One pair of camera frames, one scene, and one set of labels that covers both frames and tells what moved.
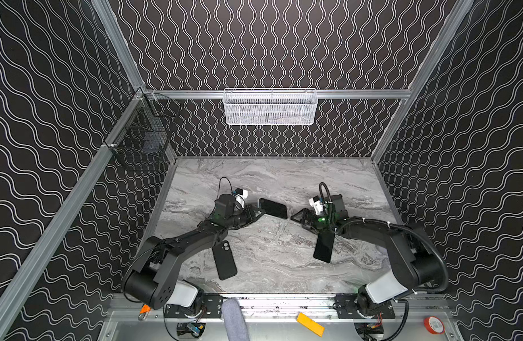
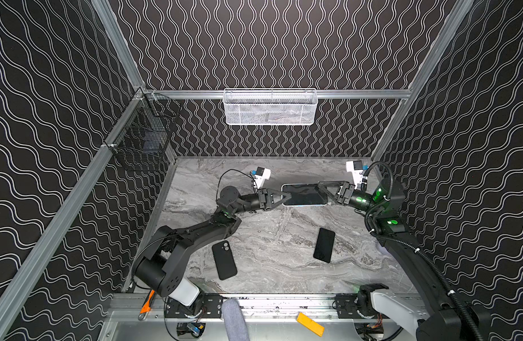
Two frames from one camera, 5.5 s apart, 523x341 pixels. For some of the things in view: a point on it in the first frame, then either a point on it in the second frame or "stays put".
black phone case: x=224 y=260 stays put
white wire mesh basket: x=270 y=106 stays put
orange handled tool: x=144 y=310 stays put
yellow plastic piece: x=310 y=324 stays put
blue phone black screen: x=273 y=208 -> x=303 y=195
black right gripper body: x=311 y=218 -> x=342 y=192
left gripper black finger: x=254 y=214 -> x=278 y=197
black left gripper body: x=244 y=214 -> x=263 y=199
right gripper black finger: x=300 y=216 -> x=322 y=185
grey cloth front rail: x=235 y=322 stays put
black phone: x=324 y=246 stays put
